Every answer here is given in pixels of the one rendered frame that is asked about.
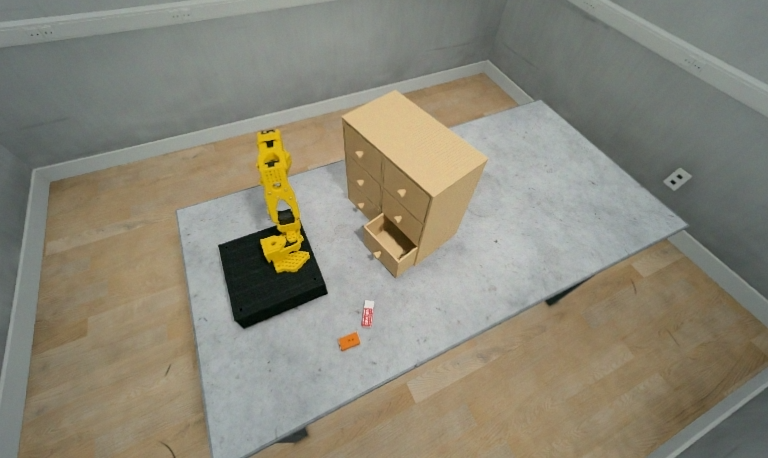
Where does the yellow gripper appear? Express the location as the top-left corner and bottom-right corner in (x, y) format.
(259, 149), (292, 186)

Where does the red and white eraser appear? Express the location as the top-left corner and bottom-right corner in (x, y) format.
(362, 300), (374, 328)

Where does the tan wooden chest of drawers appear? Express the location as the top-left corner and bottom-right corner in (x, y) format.
(342, 90), (489, 267)

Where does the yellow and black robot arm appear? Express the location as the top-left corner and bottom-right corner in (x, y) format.
(256, 129), (310, 273)

